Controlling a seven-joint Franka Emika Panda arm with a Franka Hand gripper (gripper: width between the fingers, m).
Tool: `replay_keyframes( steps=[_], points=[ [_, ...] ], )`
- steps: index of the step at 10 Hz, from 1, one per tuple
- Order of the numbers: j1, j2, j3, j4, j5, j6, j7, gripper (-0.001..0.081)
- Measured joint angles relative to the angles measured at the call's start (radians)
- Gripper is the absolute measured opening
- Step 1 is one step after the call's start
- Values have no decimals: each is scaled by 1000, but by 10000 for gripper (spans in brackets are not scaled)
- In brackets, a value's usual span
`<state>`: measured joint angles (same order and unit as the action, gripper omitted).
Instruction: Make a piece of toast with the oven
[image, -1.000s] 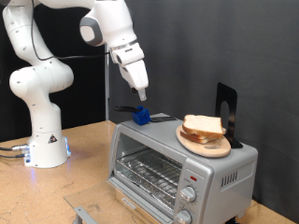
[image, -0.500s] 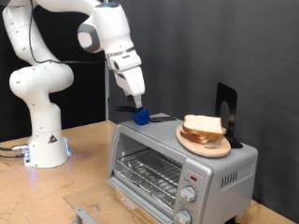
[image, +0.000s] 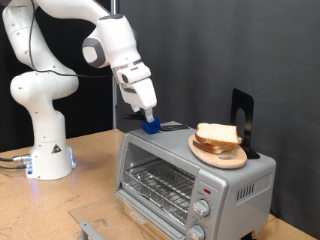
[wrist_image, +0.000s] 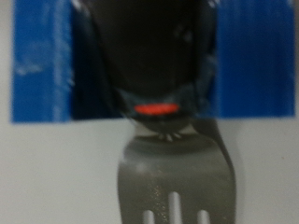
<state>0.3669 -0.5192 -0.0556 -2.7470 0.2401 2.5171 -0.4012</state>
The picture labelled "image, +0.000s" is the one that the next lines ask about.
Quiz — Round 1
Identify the glass oven door with handle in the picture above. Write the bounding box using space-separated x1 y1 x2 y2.
68 190 188 240

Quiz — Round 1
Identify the black metal bookend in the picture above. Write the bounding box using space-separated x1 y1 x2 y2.
229 88 261 160

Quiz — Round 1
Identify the black backdrop curtain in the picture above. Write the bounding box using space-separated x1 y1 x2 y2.
0 0 114 153

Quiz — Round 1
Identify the white bread slice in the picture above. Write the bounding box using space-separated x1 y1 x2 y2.
195 122 243 149
192 139 234 155

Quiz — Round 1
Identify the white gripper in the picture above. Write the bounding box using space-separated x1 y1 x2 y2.
115 60 158 124

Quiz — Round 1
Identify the silver oven knob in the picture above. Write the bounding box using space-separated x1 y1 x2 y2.
187 224 207 240
192 198 212 218

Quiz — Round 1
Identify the wire oven rack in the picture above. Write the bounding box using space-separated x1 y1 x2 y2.
123 158 196 224

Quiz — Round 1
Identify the vertical metal pole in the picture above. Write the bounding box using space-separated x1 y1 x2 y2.
110 0 119 130

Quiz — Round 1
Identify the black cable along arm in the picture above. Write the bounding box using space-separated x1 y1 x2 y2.
28 0 114 80

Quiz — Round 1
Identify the grey base cable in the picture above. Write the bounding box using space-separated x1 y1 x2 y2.
0 153 33 163
0 163 29 171

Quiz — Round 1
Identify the silver toaster oven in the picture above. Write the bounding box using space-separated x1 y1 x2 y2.
114 120 278 240

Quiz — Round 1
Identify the dark grey backdrop panel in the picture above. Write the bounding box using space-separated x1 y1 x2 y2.
116 0 320 239

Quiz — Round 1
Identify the metal spatula with blue block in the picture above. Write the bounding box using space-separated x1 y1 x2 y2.
122 112 191 135

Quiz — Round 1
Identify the round wooden plate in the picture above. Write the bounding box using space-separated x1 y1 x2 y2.
188 132 248 170

